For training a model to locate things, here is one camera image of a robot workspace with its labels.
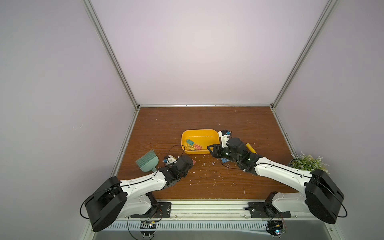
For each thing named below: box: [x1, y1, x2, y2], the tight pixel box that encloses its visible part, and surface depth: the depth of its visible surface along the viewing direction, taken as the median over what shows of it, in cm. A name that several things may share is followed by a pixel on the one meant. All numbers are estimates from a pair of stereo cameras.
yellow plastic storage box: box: [181, 129, 220, 155], surface depth 99 cm
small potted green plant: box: [289, 151, 331, 175], surface depth 72 cm
